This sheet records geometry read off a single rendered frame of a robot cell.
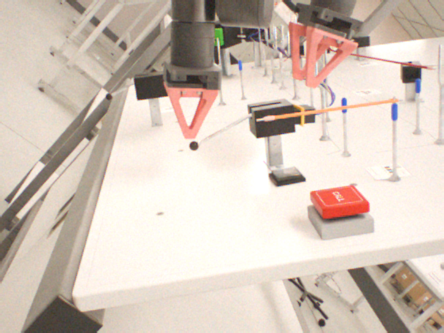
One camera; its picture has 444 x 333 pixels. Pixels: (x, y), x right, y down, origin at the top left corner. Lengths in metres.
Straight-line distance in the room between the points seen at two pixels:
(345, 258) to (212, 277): 0.13
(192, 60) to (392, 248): 0.33
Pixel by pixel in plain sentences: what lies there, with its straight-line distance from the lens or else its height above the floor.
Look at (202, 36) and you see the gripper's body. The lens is 0.69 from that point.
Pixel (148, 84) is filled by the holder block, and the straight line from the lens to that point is 1.04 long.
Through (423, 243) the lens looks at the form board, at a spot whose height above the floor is 1.13.
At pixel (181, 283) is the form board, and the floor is 0.95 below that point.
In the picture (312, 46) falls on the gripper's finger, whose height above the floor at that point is 1.21.
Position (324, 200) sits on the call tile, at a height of 1.09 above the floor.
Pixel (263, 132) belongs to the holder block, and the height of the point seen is 1.09.
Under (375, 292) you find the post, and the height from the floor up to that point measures 0.98.
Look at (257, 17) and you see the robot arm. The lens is 0.66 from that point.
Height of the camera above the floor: 1.14
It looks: 10 degrees down
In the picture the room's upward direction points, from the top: 44 degrees clockwise
